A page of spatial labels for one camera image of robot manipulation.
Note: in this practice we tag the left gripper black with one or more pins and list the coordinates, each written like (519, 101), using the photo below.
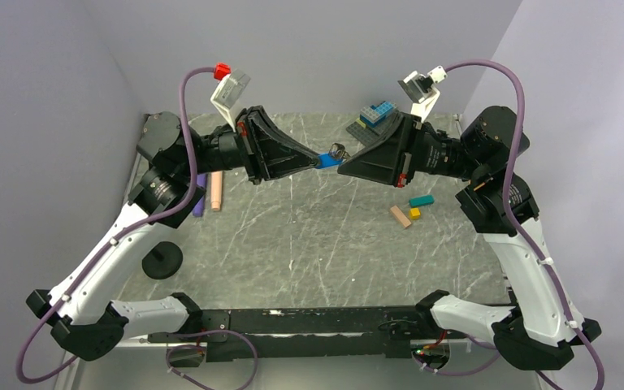
(267, 152)

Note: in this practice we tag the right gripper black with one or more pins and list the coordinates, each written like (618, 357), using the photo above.
(379, 162)

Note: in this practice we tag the blue key tag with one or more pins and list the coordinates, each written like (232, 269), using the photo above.
(326, 161)

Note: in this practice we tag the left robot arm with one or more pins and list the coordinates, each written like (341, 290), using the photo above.
(83, 313)

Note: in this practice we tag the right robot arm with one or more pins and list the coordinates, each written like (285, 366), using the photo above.
(538, 331)

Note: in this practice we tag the lego brick build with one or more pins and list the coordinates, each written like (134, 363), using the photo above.
(372, 122)

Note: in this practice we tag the wooden rectangular block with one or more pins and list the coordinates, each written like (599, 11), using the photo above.
(400, 217)

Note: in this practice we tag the teal block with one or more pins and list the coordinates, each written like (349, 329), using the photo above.
(425, 200)

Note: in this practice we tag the pink microphone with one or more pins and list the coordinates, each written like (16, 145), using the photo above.
(216, 190)

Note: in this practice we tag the yellow cube block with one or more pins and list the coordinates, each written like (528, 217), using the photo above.
(414, 213)

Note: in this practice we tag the black microphone stand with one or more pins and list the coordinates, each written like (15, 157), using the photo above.
(162, 261)

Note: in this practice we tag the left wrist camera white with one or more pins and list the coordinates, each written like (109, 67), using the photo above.
(226, 95)

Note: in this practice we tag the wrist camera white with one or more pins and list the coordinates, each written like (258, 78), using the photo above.
(421, 90)
(226, 95)

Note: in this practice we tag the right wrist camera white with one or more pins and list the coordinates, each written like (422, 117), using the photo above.
(421, 90)

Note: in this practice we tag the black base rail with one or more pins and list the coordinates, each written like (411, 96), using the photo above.
(230, 334)

